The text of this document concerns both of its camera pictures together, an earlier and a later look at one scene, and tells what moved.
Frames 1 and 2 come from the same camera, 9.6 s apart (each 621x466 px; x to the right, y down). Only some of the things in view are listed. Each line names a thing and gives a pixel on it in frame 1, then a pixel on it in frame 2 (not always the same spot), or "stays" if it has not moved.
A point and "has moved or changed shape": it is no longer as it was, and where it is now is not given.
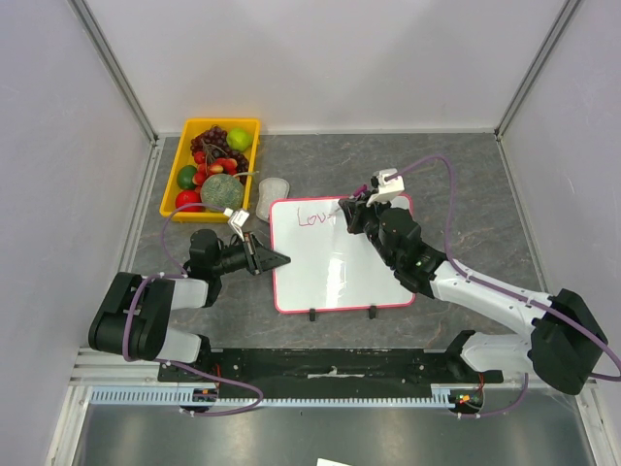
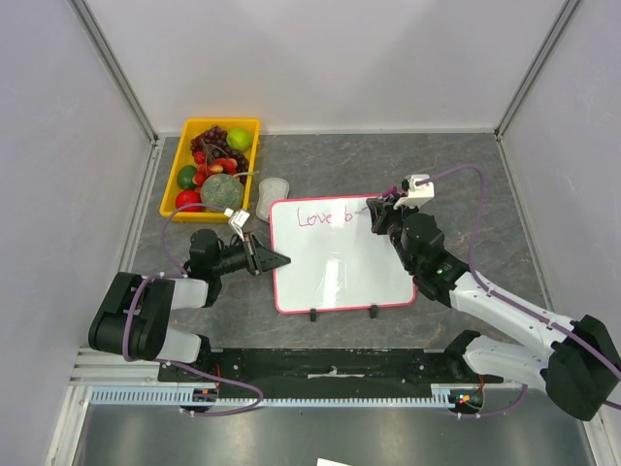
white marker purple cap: x=359 y=191 has moved or changed shape
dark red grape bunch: x=213 y=144 stays
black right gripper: x=362 y=216 -> x=385 y=216
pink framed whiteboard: x=317 y=264 stays
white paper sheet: x=326 y=462 stays
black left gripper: x=259 y=257 stays
